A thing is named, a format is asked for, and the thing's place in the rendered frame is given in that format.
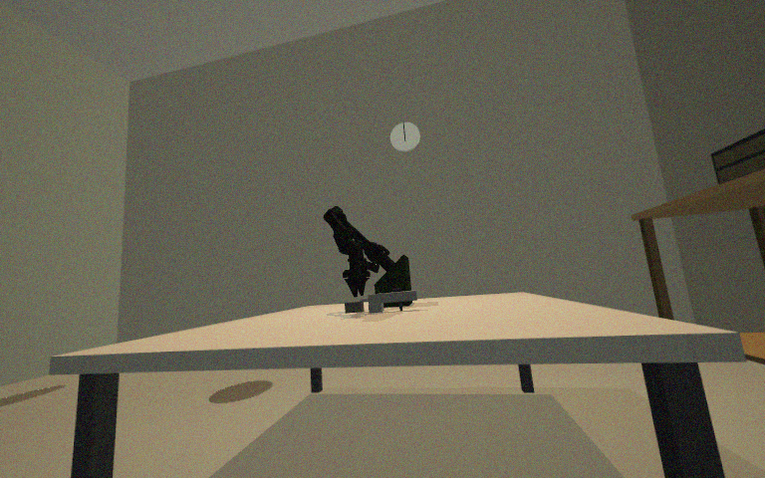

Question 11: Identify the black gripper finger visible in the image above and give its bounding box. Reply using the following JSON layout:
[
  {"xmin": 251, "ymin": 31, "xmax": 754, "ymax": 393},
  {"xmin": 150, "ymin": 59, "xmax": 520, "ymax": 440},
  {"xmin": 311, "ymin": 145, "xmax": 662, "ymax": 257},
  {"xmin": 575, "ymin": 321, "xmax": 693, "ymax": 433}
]
[
  {"xmin": 358, "ymin": 278, "xmax": 369, "ymax": 296},
  {"xmin": 345, "ymin": 278, "xmax": 361, "ymax": 297}
]

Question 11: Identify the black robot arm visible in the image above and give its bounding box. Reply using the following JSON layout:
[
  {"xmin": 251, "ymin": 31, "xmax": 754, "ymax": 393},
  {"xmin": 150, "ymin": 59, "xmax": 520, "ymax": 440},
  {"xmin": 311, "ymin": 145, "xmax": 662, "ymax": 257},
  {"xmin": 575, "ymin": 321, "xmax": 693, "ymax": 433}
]
[{"xmin": 323, "ymin": 206, "xmax": 394, "ymax": 273}]

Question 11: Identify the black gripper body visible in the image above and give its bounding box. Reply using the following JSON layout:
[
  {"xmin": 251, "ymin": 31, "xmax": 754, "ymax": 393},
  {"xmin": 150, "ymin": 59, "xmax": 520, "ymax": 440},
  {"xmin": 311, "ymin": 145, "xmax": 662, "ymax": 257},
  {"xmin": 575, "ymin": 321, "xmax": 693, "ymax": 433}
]
[{"xmin": 343, "ymin": 255, "xmax": 371, "ymax": 279}]

